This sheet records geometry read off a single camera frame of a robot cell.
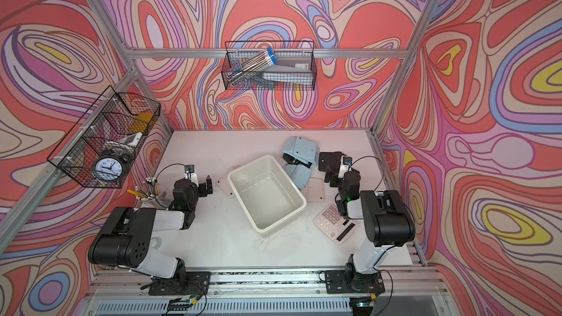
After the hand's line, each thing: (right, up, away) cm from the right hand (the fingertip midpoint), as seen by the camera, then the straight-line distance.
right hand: (338, 171), depth 96 cm
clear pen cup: (-76, -6, -14) cm, 77 cm away
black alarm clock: (-80, +4, -29) cm, 85 cm away
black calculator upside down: (-2, +4, +9) cm, 10 cm away
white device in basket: (-77, +13, -23) cm, 81 cm away
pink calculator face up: (-5, -20, -12) cm, 24 cm away
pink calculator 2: (-52, -6, +1) cm, 52 cm away
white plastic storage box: (-32, -12, +1) cm, 34 cm away
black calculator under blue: (-21, +4, +8) cm, 23 cm away
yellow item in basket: (-77, +19, -18) cm, 81 cm away
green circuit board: (-60, -43, -24) cm, 78 cm away
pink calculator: (-11, -9, 0) cm, 14 cm away
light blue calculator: (-18, -1, -1) cm, 18 cm away
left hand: (-61, -2, -3) cm, 62 cm away
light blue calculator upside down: (-15, +10, +8) cm, 20 cm away
